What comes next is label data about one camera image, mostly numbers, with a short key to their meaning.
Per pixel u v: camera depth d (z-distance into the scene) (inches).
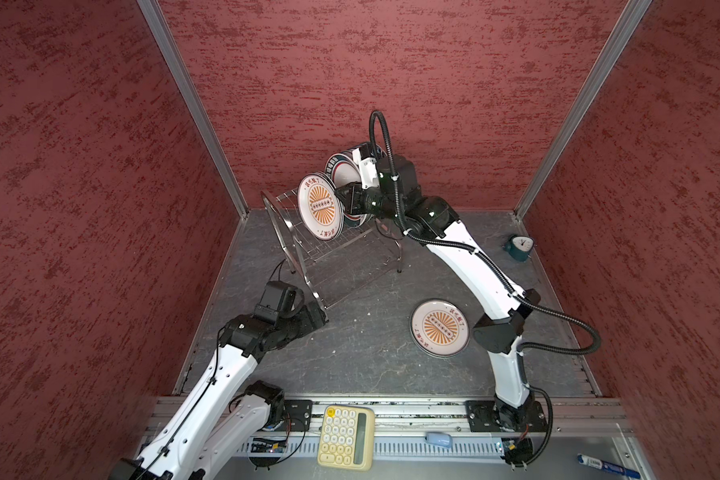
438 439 28.6
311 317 26.8
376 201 22.7
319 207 29.8
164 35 29.1
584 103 34.5
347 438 27.4
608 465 26.4
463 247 19.2
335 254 42.0
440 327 34.6
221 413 18.1
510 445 28.1
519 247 41.8
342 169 30.1
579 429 29.4
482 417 29.2
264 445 28.6
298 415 29.5
